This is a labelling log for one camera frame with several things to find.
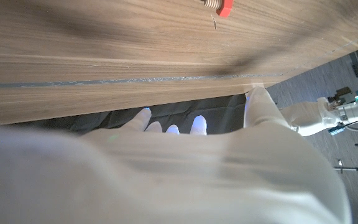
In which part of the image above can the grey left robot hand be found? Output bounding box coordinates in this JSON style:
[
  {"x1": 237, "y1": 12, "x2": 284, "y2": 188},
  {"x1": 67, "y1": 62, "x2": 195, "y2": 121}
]
[{"x1": 280, "y1": 97, "x2": 343, "y2": 137}]

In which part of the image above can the grey tape outline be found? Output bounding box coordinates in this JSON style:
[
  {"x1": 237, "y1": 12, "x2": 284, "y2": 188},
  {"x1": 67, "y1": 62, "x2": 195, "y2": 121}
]
[{"x1": 0, "y1": 29, "x2": 358, "y2": 90}]

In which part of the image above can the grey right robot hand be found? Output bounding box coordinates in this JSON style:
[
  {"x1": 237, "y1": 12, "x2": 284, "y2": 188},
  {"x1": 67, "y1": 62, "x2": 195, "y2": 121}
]
[{"x1": 0, "y1": 86, "x2": 353, "y2": 224}]

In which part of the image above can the red-headed wooden screw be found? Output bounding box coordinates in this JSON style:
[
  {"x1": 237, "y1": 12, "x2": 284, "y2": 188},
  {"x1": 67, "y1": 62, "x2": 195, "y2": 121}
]
[{"x1": 202, "y1": 0, "x2": 234, "y2": 18}]

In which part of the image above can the black backdrop curtain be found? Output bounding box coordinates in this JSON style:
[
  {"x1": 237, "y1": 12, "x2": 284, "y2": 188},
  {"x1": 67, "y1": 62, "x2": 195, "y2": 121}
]
[{"x1": 9, "y1": 93, "x2": 248, "y2": 135}]

